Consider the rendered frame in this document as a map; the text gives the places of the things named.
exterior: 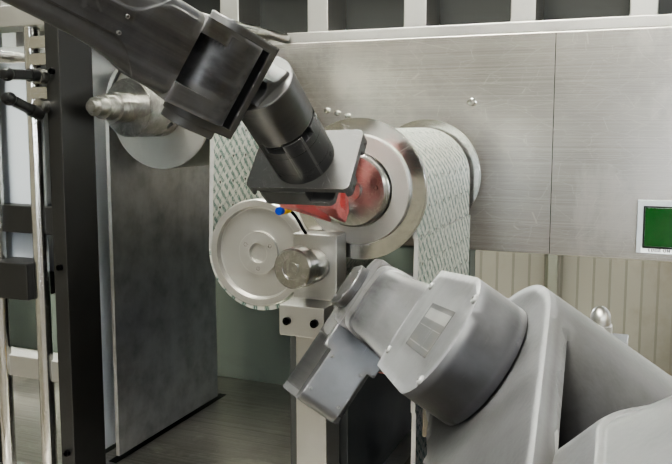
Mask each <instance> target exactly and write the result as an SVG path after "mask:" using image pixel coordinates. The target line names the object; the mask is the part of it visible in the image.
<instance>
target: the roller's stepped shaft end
mask: <svg viewBox="0 0 672 464"><path fill-rule="evenodd" d="M86 110H87V111H88V113H89V114H90V115H91V116H96V117H97V118H99V119H105V120H106V121H108V122H124V123H128V122H132V121H134V120H135V119H136V118H137V116H138V114H139V102H138V100H137V98H136V97H135V96H134V95H133V94H130V93H120V92H109V93H106V94H105V95H102V94H101V95H98V96H96V97H91V98H90V99H89V100H88V101H87V103H86Z"/></svg>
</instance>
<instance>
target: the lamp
mask: <svg viewBox="0 0 672 464"><path fill-rule="evenodd" d="M644 246H652V247H671V248H672V209H665V208H646V213H645V236H644Z"/></svg>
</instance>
